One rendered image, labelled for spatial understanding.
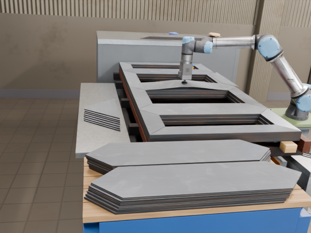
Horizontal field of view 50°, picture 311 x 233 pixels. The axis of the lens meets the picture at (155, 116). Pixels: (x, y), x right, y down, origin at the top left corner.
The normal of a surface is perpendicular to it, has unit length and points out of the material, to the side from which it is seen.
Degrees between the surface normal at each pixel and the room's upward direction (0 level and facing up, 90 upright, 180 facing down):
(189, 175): 0
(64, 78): 90
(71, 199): 0
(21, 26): 90
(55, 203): 0
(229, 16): 90
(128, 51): 90
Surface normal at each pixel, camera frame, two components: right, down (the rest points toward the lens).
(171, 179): 0.06, -0.94
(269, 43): -0.31, 0.28
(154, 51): 0.18, 0.36
